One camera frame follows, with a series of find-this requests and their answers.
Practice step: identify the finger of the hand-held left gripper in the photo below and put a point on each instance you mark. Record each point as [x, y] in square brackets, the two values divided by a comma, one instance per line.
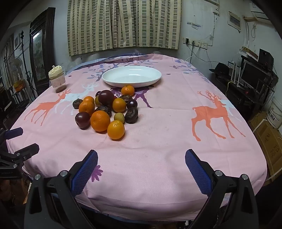
[13, 133]
[24, 152]

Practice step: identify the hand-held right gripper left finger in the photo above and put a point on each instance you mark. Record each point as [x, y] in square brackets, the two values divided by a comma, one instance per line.
[87, 169]

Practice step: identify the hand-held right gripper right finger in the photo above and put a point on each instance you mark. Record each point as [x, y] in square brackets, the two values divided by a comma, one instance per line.
[197, 170]

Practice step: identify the large dark purple plum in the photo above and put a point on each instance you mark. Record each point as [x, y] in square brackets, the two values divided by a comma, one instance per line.
[105, 96]
[82, 120]

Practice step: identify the large orange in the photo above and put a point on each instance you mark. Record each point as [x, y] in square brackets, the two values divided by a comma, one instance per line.
[100, 121]

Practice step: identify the small orange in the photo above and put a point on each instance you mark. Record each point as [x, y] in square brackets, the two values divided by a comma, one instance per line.
[89, 99]
[127, 91]

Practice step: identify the white oval plate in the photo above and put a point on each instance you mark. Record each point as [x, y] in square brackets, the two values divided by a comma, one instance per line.
[132, 77]

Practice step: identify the pink deer printed tablecloth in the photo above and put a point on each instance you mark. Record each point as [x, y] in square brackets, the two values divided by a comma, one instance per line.
[165, 136]

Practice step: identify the orange box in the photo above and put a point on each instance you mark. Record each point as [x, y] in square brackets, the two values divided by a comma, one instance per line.
[18, 86]

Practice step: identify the plastic bottle with beige lid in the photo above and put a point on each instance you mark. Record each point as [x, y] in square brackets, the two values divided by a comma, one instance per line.
[57, 82]

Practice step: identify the white standing fan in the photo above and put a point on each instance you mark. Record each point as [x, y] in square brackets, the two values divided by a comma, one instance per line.
[15, 66]

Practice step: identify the cardboard box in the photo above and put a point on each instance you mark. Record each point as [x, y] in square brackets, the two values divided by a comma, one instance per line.
[269, 141]

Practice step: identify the dark framed painting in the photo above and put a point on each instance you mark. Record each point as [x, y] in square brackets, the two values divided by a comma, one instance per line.
[38, 55]

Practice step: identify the black desk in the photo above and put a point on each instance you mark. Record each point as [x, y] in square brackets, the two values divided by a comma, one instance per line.
[238, 94]

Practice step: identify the black metal stand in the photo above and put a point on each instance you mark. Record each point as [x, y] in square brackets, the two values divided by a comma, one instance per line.
[22, 46]

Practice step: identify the white plastic bucket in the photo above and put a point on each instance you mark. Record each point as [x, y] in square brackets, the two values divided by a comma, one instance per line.
[274, 113]

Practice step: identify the white router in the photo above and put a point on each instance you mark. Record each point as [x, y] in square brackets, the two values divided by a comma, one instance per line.
[233, 74]

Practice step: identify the black hat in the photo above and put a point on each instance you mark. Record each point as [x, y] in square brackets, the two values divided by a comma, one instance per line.
[220, 69]

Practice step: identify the computer monitor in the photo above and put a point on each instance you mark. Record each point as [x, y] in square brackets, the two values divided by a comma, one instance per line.
[251, 74]

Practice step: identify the black plug adapter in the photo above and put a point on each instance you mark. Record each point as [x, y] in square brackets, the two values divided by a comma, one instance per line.
[187, 41]

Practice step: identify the black speaker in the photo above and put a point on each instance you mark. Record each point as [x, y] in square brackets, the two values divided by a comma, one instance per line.
[265, 57]

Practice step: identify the striped beige grey curtain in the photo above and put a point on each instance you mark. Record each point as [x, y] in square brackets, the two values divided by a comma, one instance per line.
[92, 26]
[154, 24]

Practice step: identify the white air conditioner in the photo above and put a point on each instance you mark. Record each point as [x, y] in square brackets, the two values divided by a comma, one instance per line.
[261, 15]

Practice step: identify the white wall power strip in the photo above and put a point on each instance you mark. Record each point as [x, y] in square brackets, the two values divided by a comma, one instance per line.
[199, 44]

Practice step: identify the white wall electrical box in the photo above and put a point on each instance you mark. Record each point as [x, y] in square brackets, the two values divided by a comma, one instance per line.
[234, 21]

